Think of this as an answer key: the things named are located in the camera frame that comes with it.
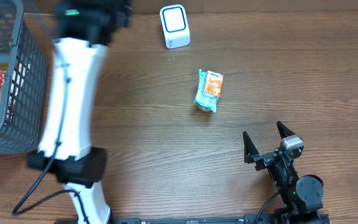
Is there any grey plastic mesh basket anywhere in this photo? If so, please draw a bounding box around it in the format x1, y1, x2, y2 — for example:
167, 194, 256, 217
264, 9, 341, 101
0, 0, 48, 154

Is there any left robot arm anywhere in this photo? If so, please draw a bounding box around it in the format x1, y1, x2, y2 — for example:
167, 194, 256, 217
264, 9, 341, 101
27, 1, 132, 223

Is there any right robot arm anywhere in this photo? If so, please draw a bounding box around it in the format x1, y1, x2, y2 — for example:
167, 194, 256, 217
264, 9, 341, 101
242, 121, 329, 223

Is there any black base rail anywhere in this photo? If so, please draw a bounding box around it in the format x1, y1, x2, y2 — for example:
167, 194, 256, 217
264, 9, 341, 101
54, 213, 331, 224

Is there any white barcode scanner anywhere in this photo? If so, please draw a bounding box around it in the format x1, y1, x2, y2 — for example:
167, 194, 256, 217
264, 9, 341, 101
160, 4, 191, 49

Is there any teal orange tissue pack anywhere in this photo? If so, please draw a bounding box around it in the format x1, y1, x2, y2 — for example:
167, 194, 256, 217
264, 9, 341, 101
194, 69, 224, 113

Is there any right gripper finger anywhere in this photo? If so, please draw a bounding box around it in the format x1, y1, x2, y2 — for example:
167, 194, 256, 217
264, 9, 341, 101
242, 131, 259, 164
277, 121, 295, 139

